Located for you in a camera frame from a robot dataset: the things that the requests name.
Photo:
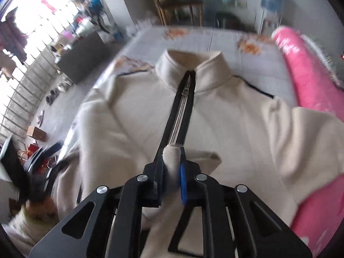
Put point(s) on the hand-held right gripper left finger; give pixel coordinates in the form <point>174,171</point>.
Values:
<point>156,172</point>

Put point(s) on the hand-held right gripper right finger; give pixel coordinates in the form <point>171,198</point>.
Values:
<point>183,182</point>

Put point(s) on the cream zip jacket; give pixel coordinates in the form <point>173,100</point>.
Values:
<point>129,129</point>

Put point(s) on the person's left hand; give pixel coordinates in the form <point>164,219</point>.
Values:
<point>40,209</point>

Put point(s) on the red box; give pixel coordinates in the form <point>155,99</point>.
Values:
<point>32,149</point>

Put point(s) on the cardboard box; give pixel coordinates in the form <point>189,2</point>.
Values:
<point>35,133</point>

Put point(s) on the dark shoe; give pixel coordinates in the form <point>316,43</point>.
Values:
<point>51,96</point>

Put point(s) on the grey shoe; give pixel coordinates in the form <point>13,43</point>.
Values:
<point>64,85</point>

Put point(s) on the metal window railing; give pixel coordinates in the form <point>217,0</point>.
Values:
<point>32,67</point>

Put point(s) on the dark cabinet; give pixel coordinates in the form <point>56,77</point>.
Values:
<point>78,59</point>

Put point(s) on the hanging dark garment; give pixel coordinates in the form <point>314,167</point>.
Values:
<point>12,40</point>

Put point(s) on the pale floral bed sheet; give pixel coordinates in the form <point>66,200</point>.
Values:
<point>215,40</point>

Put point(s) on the wooden chair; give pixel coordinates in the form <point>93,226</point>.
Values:
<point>174,5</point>

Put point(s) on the dark stool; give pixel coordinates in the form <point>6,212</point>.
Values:
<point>231,20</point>

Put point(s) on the pink flowered blanket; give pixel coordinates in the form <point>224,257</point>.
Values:
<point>311,67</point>

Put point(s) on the pile of colourful household clutter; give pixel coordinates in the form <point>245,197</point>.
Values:
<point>90,8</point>

